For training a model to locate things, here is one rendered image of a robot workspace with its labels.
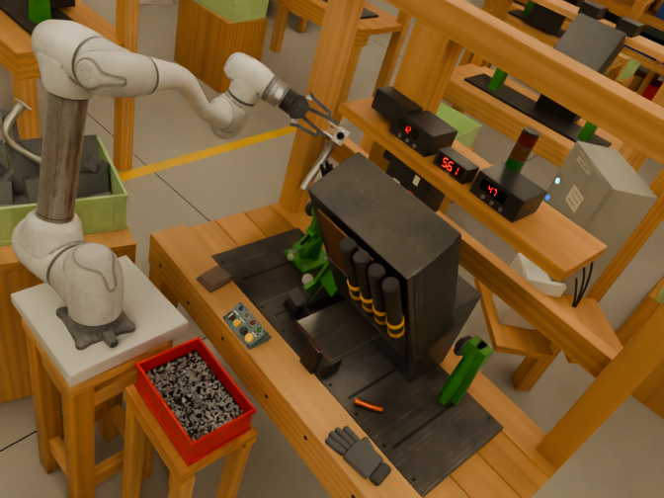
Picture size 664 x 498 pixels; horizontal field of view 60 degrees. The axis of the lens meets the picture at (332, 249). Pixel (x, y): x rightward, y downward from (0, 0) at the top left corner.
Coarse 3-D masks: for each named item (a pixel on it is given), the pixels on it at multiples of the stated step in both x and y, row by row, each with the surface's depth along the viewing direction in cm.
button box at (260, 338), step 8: (240, 304) 191; (240, 312) 189; (232, 320) 188; (240, 320) 188; (248, 320) 187; (256, 320) 187; (232, 328) 187; (248, 328) 186; (256, 328) 185; (264, 328) 188; (240, 336) 185; (256, 336) 184; (264, 336) 185; (248, 344) 183; (256, 344) 185
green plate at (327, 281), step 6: (324, 270) 180; (330, 270) 180; (318, 276) 183; (324, 276) 183; (330, 276) 180; (318, 282) 187; (324, 282) 184; (330, 282) 181; (330, 288) 182; (336, 288) 180; (330, 294) 183; (336, 294) 184
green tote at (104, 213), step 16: (112, 176) 230; (112, 192) 234; (0, 208) 195; (16, 208) 198; (32, 208) 201; (80, 208) 211; (96, 208) 215; (112, 208) 218; (0, 224) 199; (16, 224) 202; (96, 224) 219; (112, 224) 223; (0, 240) 203
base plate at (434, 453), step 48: (288, 240) 231; (240, 288) 204; (288, 288) 210; (288, 336) 193; (336, 384) 182; (384, 384) 187; (432, 384) 193; (384, 432) 174; (432, 432) 178; (480, 432) 183; (432, 480) 165
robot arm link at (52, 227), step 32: (64, 32) 141; (96, 32) 145; (64, 64) 141; (64, 96) 147; (64, 128) 152; (64, 160) 157; (64, 192) 162; (32, 224) 164; (64, 224) 167; (32, 256) 167
